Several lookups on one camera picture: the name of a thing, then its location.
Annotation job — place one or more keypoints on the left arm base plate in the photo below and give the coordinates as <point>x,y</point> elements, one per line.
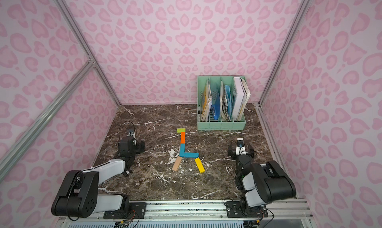
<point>133,209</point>

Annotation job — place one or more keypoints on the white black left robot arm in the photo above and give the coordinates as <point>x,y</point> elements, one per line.
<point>78,195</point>

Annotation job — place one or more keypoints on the yellow building block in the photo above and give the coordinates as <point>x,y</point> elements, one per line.
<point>200,165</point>

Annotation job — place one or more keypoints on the light blue translucent folder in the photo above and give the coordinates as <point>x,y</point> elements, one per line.
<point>228,101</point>

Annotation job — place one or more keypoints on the teal building block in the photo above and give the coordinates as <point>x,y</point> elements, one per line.
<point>182,150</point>
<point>191,155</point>

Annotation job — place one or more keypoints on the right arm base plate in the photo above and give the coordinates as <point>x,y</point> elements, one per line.
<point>237,209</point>

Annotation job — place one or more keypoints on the white thick book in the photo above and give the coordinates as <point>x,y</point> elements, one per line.
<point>239,97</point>

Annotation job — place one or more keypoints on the white printed paper document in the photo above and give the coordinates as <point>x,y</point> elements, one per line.
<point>206,102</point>

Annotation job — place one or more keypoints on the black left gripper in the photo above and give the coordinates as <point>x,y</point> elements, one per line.
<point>128,141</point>

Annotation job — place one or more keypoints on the green building block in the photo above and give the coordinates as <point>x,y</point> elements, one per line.
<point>180,130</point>

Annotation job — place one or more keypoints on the thin booklets right compartment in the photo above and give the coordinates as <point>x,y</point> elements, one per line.
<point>246,98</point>

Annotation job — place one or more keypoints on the natural wood building block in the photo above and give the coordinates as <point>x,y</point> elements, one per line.
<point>177,163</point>

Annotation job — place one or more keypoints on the aluminium front rail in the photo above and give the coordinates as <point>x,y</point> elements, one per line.
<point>290,213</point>

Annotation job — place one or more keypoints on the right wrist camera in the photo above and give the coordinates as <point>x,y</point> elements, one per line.
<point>240,147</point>

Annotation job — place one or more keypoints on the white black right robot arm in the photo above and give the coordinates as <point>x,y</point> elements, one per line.
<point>260,184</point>

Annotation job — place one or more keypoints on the blue plastic folder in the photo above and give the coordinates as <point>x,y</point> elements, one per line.
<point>215,108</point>

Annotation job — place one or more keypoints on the mint green file organizer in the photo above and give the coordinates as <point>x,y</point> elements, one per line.
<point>215,121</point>

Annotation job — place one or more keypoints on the orange building block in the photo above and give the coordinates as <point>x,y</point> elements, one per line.
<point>183,137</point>

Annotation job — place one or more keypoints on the stack of magazines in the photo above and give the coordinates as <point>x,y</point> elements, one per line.
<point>223,111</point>

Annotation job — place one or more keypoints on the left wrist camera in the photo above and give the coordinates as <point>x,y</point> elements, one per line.
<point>131,133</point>

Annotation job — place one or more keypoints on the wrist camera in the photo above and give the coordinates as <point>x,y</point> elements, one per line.
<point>131,133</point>
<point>240,147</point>

